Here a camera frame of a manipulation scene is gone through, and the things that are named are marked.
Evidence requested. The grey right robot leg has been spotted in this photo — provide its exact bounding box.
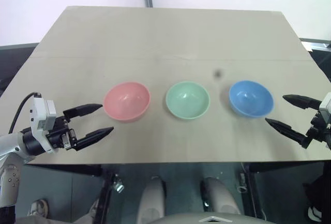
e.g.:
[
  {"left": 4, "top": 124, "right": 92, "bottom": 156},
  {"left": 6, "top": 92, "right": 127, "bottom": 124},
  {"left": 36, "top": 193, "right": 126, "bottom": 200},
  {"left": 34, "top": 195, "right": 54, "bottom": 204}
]
[{"left": 201, "top": 177, "right": 242, "bottom": 218}]

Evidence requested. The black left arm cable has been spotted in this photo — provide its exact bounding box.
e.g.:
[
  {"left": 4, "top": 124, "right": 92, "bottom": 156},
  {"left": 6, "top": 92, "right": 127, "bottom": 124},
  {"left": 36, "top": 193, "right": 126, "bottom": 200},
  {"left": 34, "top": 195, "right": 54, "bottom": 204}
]
[{"left": 8, "top": 92, "right": 42, "bottom": 135}]

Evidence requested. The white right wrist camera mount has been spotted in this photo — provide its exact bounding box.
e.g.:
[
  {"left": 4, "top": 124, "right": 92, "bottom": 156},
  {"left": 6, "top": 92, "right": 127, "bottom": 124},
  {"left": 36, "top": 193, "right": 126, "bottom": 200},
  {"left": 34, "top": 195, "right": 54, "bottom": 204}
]
[{"left": 318, "top": 95, "right": 331, "bottom": 132}]

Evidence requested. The dark grey equipment frame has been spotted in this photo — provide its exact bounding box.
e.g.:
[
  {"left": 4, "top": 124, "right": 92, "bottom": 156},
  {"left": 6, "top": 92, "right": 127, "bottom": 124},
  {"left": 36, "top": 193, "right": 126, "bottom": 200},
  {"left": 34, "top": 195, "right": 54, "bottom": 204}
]
[{"left": 299, "top": 37, "right": 331, "bottom": 82}]

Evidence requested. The grey white shoe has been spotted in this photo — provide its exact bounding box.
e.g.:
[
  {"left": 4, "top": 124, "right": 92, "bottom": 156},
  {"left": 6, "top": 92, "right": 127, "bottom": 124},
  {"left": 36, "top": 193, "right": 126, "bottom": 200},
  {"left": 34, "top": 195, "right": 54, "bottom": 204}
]
[{"left": 26, "top": 199, "right": 50, "bottom": 217}]

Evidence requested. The black table leg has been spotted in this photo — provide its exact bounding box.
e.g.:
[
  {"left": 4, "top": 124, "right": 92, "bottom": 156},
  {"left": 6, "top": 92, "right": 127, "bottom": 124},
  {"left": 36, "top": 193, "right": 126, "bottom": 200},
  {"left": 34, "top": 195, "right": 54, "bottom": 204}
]
[
  {"left": 242, "top": 162, "right": 263, "bottom": 219},
  {"left": 97, "top": 166, "right": 118, "bottom": 224}
]

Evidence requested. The green plastic bowl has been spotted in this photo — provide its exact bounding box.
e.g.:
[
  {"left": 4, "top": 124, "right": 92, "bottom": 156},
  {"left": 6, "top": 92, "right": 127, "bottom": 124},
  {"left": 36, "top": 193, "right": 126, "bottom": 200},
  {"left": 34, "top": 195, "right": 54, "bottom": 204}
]
[{"left": 165, "top": 80, "right": 210, "bottom": 120}]

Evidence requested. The blue plastic bowl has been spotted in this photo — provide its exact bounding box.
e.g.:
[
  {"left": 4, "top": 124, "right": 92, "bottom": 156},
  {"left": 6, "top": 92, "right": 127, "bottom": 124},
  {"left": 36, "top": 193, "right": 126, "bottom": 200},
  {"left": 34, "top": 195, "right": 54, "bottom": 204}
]
[{"left": 228, "top": 80, "right": 274, "bottom": 118}]

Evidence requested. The black white shoe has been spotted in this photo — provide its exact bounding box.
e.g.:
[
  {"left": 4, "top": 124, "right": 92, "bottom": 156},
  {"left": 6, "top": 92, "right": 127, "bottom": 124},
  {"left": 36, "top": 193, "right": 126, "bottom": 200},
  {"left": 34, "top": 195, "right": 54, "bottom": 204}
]
[{"left": 307, "top": 204, "right": 324, "bottom": 222}]

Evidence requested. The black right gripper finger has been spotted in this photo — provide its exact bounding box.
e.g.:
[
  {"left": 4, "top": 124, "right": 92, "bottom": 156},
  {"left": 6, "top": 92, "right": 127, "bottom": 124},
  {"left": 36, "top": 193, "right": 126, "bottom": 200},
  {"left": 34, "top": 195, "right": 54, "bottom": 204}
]
[
  {"left": 282, "top": 94, "right": 323, "bottom": 111},
  {"left": 265, "top": 117, "right": 311, "bottom": 149}
]

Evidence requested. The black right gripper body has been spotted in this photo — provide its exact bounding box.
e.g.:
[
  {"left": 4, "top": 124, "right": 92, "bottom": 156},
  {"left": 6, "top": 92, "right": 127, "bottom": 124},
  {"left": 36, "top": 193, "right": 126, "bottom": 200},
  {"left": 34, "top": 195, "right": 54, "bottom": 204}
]
[{"left": 306, "top": 110, "right": 331, "bottom": 150}]

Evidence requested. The grey robot leg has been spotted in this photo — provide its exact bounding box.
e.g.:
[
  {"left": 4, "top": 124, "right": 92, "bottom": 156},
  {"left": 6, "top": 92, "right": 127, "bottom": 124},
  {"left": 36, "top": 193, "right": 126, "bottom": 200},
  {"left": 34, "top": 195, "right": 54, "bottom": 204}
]
[
  {"left": 136, "top": 176, "right": 167, "bottom": 224},
  {"left": 201, "top": 177, "right": 242, "bottom": 218}
]

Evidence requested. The grey left robot leg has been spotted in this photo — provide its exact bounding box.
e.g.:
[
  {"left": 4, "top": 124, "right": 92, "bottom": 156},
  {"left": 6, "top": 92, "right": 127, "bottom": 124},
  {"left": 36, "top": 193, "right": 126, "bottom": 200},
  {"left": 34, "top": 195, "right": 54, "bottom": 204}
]
[{"left": 136, "top": 176, "right": 167, "bottom": 224}]

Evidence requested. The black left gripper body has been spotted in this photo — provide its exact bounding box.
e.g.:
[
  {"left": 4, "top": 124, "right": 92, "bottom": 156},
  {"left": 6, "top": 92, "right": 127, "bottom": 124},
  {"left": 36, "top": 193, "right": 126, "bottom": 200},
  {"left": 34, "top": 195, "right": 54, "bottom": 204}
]
[{"left": 46, "top": 114, "right": 79, "bottom": 151}]

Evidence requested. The grey robot torso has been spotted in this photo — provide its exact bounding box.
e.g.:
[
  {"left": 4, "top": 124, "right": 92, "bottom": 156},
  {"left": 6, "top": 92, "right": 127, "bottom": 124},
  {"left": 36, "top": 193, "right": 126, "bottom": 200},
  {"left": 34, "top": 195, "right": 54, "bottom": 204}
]
[{"left": 146, "top": 209, "right": 262, "bottom": 224}]

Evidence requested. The dark furniture piece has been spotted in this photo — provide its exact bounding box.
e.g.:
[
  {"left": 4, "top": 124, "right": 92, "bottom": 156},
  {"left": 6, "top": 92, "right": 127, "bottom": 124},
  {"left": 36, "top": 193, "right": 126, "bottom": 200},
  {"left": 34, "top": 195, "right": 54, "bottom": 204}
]
[{"left": 0, "top": 42, "right": 40, "bottom": 98}]

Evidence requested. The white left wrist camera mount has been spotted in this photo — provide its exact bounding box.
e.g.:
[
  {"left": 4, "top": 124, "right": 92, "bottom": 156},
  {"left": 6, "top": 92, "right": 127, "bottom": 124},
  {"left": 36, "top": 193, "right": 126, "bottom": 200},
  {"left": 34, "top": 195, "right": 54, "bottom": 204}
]
[{"left": 28, "top": 95, "right": 57, "bottom": 154}]

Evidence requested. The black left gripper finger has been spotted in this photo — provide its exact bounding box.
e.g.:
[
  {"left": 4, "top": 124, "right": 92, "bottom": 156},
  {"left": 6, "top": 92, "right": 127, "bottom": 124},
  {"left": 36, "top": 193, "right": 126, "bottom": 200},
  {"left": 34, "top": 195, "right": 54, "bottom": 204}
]
[
  {"left": 73, "top": 127, "right": 115, "bottom": 152},
  {"left": 63, "top": 103, "right": 104, "bottom": 120}
]

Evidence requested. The red plastic bowl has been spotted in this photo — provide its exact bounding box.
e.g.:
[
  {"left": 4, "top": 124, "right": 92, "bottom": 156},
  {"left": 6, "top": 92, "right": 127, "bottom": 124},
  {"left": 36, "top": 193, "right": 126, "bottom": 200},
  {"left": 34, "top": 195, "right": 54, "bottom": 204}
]
[{"left": 103, "top": 81, "right": 151, "bottom": 123}]

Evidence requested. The caster wheel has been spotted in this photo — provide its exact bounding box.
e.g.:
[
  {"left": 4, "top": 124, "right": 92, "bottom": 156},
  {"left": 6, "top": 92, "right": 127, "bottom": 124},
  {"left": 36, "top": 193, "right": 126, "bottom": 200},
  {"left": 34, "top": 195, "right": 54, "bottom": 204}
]
[{"left": 111, "top": 174, "right": 126, "bottom": 194}]

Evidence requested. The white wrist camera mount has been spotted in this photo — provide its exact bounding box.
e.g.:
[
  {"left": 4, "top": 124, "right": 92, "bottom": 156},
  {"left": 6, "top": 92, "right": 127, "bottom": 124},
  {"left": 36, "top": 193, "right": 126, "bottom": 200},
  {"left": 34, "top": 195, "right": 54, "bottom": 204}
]
[
  {"left": 318, "top": 95, "right": 331, "bottom": 132},
  {"left": 28, "top": 95, "right": 57, "bottom": 154}
]

